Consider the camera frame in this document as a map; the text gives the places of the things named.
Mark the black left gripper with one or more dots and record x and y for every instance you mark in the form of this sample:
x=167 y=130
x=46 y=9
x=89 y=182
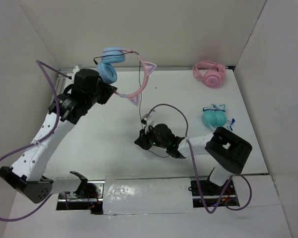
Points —
x=108 y=89

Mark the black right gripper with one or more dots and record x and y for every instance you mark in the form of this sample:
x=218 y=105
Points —
x=142 y=140

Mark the blue pink cat-ear headphones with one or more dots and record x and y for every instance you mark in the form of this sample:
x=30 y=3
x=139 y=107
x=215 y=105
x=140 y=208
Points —
x=109 y=75

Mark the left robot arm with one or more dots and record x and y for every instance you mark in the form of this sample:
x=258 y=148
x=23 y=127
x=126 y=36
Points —
x=27 y=174

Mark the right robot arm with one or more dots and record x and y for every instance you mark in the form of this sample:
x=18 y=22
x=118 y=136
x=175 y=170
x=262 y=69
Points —
x=229 y=150

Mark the teal cat-ear headphones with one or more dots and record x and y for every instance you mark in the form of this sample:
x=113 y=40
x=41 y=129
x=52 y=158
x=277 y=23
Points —
x=215 y=116

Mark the white taped cover plate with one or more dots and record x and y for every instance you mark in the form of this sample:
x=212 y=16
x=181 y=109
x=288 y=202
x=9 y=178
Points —
x=147 y=196

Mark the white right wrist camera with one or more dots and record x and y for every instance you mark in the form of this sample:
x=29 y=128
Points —
x=147 y=122

